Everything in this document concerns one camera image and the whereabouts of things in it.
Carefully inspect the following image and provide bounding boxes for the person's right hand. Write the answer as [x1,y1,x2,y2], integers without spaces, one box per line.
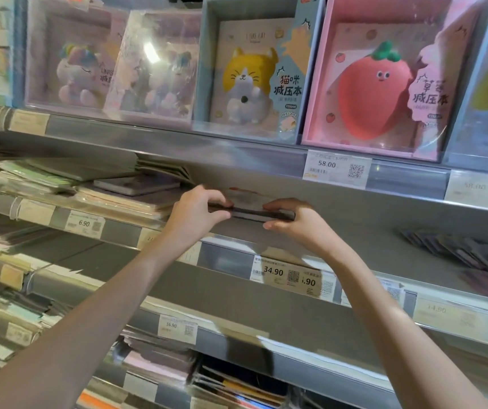
[262,198,339,261]

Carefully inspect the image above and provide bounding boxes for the person's left hand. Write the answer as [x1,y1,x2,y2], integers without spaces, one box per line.
[164,185,234,253]

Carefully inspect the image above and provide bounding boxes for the dark notebook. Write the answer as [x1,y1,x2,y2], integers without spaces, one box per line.
[208,188,297,222]

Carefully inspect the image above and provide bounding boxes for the person's right forearm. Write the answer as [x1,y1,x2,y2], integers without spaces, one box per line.
[312,247,488,409]

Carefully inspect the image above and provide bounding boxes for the person's left forearm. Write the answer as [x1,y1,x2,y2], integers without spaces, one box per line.
[0,234,203,409]

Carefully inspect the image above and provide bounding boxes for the white price tag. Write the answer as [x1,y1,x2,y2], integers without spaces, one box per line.
[299,268,337,301]
[445,169,488,212]
[9,110,51,136]
[157,314,199,345]
[250,254,303,291]
[379,278,406,312]
[302,149,373,191]
[64,210,106,240]
[412,297,480,338]
[15,199,56,227]

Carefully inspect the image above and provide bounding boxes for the grey metal shelf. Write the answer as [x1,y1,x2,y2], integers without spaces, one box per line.
[0,159,488,352]
[0,101,488,214]
[0,240,488,409]
[0,319,193,409]

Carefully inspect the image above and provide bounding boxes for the pile of pastel notebooks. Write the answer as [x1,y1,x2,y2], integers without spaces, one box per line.
[0,153,196,223]

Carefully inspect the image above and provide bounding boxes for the blue cat toy box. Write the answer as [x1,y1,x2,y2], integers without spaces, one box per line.
[192,0,326,145]

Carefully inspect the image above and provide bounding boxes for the stack of pink notebooks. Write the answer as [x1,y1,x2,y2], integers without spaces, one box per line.
[115,328,204,385]

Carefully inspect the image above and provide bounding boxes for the clear-wrapped unicorn toy box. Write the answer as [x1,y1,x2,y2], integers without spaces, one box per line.
[103,9,204,124]

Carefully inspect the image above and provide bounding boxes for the stack of colourful notebooks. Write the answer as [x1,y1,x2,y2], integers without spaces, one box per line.
[188,358,308,409]

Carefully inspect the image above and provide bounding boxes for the pink strawberry toy box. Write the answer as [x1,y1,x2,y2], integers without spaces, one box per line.
[300,0,485,163]

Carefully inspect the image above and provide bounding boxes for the row of dark notebooks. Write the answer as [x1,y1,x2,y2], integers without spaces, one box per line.
[397,227,488,301]

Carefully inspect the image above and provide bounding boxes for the stack of wrapped notebooks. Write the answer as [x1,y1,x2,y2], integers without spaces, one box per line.
[0,208,76,257]

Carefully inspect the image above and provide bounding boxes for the pink unicorn toy box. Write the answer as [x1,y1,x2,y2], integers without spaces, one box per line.
[23,0,130,111]

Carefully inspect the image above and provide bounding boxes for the stack of green-edged notebooks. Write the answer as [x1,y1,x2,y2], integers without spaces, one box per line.
[0,277,68,371]

